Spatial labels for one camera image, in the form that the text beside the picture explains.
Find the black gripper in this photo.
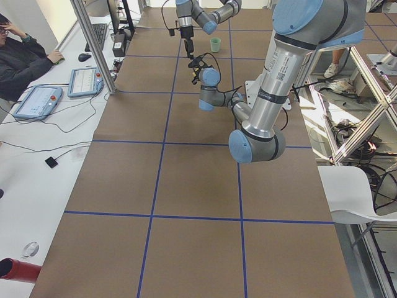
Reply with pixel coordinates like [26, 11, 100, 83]
[189, 60, 207, 79]
[181, 27, 194, 60]

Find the green cup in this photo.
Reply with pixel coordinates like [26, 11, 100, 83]
[210, 37, 221, 53]

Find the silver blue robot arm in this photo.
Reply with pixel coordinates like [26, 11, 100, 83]
[188, 1, 366, 163]
[176, 0, 242, 60]

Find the black box with label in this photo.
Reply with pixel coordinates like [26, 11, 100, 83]
[112, 33, 127, 57]

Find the black monitor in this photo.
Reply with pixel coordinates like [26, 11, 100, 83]
[107, 0, 135, 41]

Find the black keyboard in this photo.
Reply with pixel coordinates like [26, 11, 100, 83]
[92, 23, 108, 50]

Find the black computer mouse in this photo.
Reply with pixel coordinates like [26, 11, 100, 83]
[78, 53, 91, 62]

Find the far blue teach pendant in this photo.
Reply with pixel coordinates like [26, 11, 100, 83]
[67, 67, 104, 98]

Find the blue teach pendant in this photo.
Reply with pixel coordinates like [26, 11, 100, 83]
[13, 86, 63, 120]
[67, 67, 104, 98]

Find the brown paper table cover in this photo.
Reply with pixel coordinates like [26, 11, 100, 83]
[32, 8, 354, 297]

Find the near blue teach pendant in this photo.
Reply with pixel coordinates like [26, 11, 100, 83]
[13, 86, 63, 120]

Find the person in black hoodie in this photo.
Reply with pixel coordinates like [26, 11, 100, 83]
[1, 15, 64, 102]

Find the small black square device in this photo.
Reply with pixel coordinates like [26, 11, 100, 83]
[45, 156, 58, 168]

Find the white curved chair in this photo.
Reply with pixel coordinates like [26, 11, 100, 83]
[318, 166, 396, 224]

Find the red cylinder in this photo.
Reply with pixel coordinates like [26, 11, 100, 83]
[1, 258, 42, 283]

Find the black camera cable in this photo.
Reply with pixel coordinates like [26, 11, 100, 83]
[198, 52, 243, 97]
[161, 0, 182, 35]

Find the aluminium frame post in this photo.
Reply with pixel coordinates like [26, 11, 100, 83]
[70, 0, 116, 95]

